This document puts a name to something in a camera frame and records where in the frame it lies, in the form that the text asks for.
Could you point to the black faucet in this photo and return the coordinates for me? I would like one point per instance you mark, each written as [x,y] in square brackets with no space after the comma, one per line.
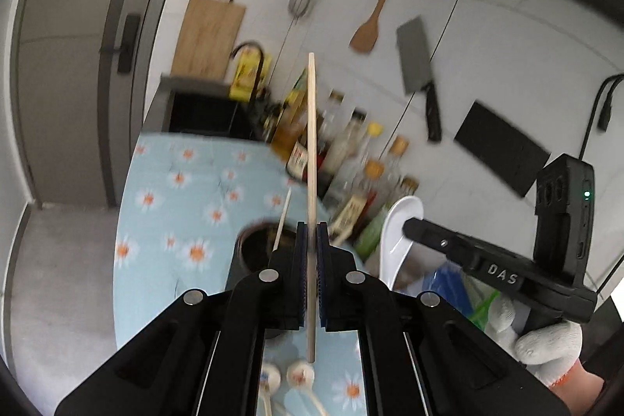
[262,65]

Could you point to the two white spoons on table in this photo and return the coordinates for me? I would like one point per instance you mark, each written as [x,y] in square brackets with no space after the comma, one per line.
[300,374]

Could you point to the blue and white salt bag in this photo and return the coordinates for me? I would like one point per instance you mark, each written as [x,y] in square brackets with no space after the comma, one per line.
[448,287]

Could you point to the person's right forearm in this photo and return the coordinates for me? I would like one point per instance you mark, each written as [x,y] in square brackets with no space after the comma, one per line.
[580,384]

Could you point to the wooden cutting board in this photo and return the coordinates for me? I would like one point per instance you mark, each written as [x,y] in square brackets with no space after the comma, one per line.
[204,40]

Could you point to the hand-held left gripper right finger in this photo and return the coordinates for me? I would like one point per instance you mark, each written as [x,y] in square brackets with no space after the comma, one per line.
[321,274]

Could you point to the person's right hand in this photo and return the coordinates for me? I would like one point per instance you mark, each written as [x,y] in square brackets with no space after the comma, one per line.
[551,345]

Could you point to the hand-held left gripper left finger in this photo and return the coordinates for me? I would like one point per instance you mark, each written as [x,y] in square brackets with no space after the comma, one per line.
[302,274]

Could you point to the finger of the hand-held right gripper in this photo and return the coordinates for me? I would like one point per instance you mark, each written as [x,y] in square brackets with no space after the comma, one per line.
[438,240]

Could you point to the slender wooden chopstick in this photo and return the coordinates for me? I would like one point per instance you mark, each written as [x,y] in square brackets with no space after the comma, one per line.
[312,128]
[282,221]

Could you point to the grey door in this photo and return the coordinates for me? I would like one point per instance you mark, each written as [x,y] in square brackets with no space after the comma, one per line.
[73,55]

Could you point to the row of condiment bottles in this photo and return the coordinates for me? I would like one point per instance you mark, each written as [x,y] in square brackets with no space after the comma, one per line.
[341,148]

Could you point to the black cylindrical utensil holder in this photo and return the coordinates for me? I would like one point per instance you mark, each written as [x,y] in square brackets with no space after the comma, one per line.
[248,255]

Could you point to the blue daisy print tablecloth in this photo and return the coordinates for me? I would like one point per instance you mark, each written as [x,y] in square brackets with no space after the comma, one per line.
[161,221]

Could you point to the black wall plate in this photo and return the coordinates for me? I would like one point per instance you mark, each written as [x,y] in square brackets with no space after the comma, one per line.
[502,148]

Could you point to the dark kitchen sink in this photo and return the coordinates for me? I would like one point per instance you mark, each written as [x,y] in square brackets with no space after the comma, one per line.
[200,114]

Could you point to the wooden spatula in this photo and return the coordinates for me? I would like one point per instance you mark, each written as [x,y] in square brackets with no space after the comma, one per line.
[365,37]

